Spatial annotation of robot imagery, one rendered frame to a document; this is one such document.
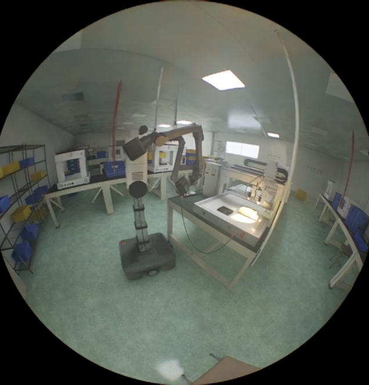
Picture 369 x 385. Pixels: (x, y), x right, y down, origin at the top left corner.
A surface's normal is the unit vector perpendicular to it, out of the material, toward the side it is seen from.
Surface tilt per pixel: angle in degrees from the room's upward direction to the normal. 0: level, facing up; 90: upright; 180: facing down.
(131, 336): 0
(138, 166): 90
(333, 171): 90
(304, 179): 90
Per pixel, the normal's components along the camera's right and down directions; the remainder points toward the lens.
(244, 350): 0.07, -0.93
